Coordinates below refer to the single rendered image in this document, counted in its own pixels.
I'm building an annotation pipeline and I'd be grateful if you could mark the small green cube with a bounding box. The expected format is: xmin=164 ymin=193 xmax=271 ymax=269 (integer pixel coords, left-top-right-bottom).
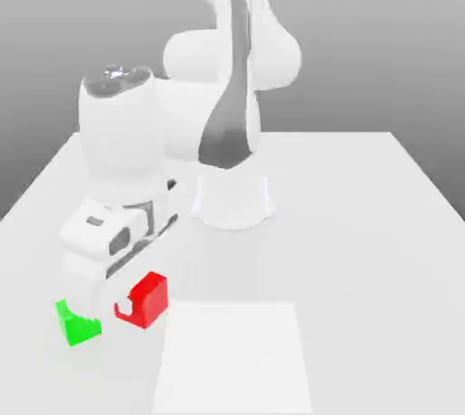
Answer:
xmin=54 ymin=298 xmax=104 ymax=348

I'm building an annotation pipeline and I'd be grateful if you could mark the small red cube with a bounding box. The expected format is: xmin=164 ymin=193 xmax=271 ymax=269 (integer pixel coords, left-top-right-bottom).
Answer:
xmin=114 ymin=271 xmax=170 ymax=330

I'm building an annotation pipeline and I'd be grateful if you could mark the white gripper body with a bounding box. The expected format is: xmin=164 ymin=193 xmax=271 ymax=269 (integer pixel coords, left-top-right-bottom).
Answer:
xmin=61 ymin=213 xmax=180 ymax=301

